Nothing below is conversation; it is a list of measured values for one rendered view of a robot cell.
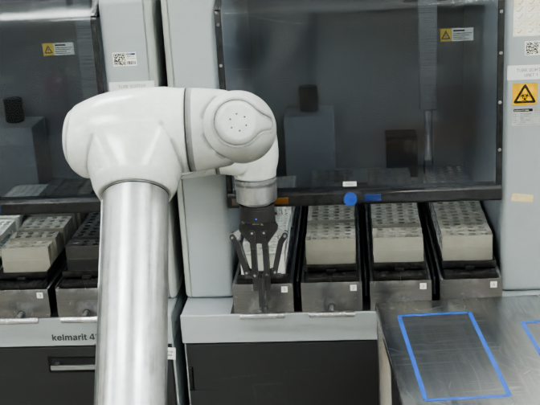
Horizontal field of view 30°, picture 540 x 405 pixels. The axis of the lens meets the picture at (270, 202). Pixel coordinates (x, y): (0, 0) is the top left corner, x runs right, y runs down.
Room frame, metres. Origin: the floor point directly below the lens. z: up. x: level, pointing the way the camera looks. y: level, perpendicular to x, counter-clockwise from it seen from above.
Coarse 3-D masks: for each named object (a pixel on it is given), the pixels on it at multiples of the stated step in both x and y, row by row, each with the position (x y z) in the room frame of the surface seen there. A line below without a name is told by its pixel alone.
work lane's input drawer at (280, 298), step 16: (304, 208) 2.71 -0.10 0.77; (288, 256) 2.21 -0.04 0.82; (240, 272) 2.12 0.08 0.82; (288, 272) 2.12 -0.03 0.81; (240, 288) 2.08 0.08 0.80; (272, 288) 2.07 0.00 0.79; (288, 288) 2.07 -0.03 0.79; (240, 304) 2.08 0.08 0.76; (256, 304) 2.07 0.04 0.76; (272, 304) 2.07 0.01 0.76; (288, 304) 2.07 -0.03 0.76
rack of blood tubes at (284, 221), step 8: (280, 216) 2.36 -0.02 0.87; (288, 216) 2.36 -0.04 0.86; (280, 224) 2.30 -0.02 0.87; (288, 224) 2.32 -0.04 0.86; (288, 232) 2.34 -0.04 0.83; (272, 240) 2.19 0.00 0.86; (288, 240) 2.29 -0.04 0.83; (248, 248) 2.16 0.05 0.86; (272, 248) 2.14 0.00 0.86; (288, 248) 2.27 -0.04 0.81; (248, 256) 2.11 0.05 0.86; (272, 256) 2.11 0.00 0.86; (280, 256) 2.11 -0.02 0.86; (240, 264) 2.12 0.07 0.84; (272, 264) 2.11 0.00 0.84; (280, 264) 2.11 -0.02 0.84; (280, 272) 2.11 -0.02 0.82
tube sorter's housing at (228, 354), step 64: (192, 0) 2.17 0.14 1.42; (512, 0) 2.12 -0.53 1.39; (192, 64) 2.17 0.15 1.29; (512, 64) 2.11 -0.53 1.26; (512, 128) 2.11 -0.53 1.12; (192, 192) 2.18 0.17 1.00; (512, 192) 2.11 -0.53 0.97; (192, 256) 2.18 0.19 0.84; (512, 256) 2.11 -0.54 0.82; (192, 320) 2.09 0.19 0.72; (256, 320) 2.07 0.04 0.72; (320, 320) 2.06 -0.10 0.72; (192, 384) 2.09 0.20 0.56; (256, 384) 2.08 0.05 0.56; (320, 384) 2.06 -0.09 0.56
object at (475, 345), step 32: (384, 320) 1.82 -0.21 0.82; (416, 320) 1.81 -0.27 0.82; (448, 320) 1.80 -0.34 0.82; (480, 320) 1.79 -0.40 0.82; (512, 320) 1.78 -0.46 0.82; (384, 352) 1.88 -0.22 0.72; (416, 352) 1.67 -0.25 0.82; (448, 352) 1.66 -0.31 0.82; (480, 352) 1.66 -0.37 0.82; (512, 352) 1.65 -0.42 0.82; (384, 384) 1.88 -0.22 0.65; (416, 384) 1.55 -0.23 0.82; (448, 384) 1.54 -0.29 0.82; (480, 384) 1.54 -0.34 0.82; (512, 384) 1.53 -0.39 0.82
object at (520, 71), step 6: (510, 66) 2.11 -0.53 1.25; (516, 66) 2.11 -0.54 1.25; (522, 66) 2.11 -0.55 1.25; (528, 66) 2.11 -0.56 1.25; (534, 66) 2.11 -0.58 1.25; (510, 72) 2.11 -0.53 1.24; (516, 72) 2.11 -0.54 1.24; (522, 72) 2.11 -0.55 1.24; (528, 72) 2.11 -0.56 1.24; (534, 72) 2.11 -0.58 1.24; (510, 78) 2.11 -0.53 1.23; (516, 78) 2.11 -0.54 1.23; (522, 78) 2.11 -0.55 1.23; (528, 78) 2.11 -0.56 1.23; (534, 78) 2.11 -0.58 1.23
